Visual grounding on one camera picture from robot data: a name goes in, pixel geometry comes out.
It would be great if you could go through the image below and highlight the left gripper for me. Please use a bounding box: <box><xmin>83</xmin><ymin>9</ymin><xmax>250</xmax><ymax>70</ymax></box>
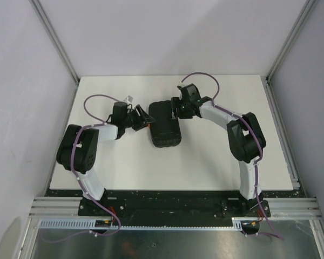
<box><xmin>123</xmin><ymin>105</ymin><xmax>156</xmax><ymax>132</ymax></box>

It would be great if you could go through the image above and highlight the black plastic tool case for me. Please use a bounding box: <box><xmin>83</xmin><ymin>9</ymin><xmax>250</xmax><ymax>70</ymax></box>
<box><xmin>148</xmin><ymin>100</ymin><xmax>181</xmax><ymax>148</ymax></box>

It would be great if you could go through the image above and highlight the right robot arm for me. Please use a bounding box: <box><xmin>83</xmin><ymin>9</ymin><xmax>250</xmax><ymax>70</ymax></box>
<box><xmin>171</xmin><ymin>84</ymin><xmax>266</xmax><ymax>216</ymax></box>

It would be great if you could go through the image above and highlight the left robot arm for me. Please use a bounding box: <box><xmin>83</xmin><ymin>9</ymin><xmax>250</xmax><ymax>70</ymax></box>
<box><xmin>56</xmin><ymin>101</ymin><xmax>155</xmax><ymax>216</ymax></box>

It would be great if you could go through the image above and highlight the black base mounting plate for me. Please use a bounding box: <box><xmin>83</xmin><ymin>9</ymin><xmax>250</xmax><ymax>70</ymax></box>
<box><xmin>45</xmin><ymin>189</ymin><xmax>304</xmax><ymax>226</ymax></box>

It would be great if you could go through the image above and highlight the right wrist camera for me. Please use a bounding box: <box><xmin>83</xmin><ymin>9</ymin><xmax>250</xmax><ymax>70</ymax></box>
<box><xmin>177</xmin><ymin>83</ymin><xmax>188</xmax><ymax>90</ymax></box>

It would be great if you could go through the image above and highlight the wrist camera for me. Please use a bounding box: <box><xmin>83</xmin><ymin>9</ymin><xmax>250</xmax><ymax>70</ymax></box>
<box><xmin>124</xmin><ymin>96</ymin><xmax>133</xmax><ymax>103</ymax></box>
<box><xmin>177</xmin><ymin>83</ymin><xmax>188</xmax><ymax>90</ymax></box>

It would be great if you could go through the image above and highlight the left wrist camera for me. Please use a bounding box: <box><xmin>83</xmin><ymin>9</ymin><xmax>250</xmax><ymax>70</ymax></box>
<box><xmin>124</xmin><ymin>96</ymin><xmax>133</xmax><ymax>103</ymax></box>

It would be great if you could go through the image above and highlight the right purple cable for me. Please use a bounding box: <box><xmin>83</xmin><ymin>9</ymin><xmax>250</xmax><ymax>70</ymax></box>
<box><xmin>180</xmin><ymin>72</ymin><xmax>284</xmax><ymax>240</ymax></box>

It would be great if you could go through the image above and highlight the right aluminium frame post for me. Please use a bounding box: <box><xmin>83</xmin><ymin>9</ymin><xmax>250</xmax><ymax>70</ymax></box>
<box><xmin>266</xmin><ymin>0</ymin><xmax>318</xmax><ymax>81</ymax></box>

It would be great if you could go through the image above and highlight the aluminium frame post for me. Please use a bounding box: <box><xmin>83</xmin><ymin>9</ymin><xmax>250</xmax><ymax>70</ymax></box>
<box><xmin>266</xmin><ymin>0</ymin><xmax>318</xmax><ymax>81</ymax></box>
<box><xmin>29</xmin><ymin>0</ymin><xmax>80</xmax><ymax>86</ymax></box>

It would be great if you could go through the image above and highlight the grey slotted cable duct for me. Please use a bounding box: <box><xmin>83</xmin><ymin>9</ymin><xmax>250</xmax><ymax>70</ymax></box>
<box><xmin>39</xmin><ymin>218</ymin><xmax>242</xmax><ymax>231</ymax></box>

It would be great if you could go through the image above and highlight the left aluminium frame post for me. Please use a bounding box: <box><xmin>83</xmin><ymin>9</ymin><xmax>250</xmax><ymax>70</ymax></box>
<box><xmin>29</xmin><ymin>0</ymin><xmax>80</xmax><ymax>86</ymax></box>

